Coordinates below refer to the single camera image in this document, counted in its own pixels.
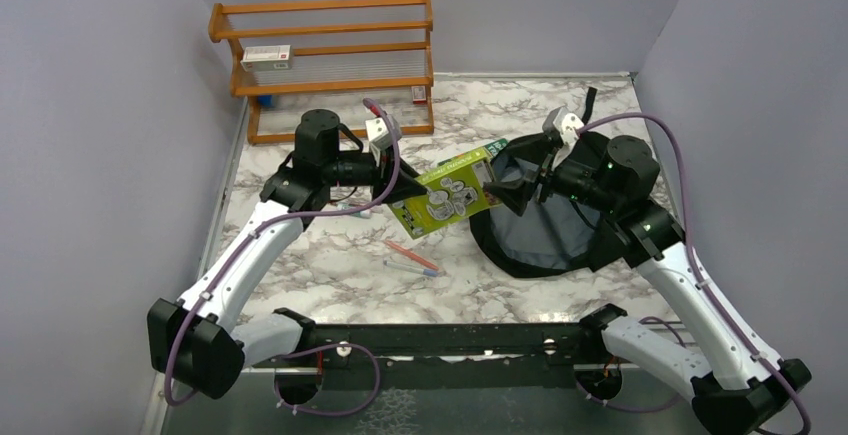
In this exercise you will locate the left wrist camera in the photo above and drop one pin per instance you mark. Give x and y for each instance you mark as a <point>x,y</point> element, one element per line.
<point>382,133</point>

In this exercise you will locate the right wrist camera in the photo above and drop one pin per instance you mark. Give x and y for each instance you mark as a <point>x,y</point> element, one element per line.
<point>563,129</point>

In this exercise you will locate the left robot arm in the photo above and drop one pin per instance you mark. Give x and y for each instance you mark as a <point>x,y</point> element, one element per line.
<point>288,203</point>

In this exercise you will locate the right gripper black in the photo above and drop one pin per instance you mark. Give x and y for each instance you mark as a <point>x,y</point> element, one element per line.
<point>515,196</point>

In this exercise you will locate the black mounting rail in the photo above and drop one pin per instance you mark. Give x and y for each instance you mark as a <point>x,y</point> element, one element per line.
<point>419,356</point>

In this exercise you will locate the white blue marker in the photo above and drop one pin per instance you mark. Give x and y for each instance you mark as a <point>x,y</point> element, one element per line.
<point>411,269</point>

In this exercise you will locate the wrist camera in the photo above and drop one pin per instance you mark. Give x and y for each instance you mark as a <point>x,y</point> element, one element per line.
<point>563,129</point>
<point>382,133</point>

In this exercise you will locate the black student backpack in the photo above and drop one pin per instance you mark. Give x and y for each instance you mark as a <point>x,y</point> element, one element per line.
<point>556,235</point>

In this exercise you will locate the orange pen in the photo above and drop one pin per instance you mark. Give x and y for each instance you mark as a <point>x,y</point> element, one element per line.
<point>411,255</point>

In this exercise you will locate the white red box on shelf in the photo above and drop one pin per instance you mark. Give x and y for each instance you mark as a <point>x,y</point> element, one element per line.
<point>266,58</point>

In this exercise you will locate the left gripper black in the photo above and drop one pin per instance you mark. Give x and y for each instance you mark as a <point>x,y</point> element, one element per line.
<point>406,185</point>

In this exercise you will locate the yellow-green treehouse book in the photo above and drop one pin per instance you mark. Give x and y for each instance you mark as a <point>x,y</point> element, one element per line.
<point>454,192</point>

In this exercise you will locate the small red white box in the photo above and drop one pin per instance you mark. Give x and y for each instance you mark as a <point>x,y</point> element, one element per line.
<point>418,94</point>

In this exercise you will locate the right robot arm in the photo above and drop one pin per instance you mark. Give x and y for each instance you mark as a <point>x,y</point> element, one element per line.
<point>736,382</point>

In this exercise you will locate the wooden shelf rack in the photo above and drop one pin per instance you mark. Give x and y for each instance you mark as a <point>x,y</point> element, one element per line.
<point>342,51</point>

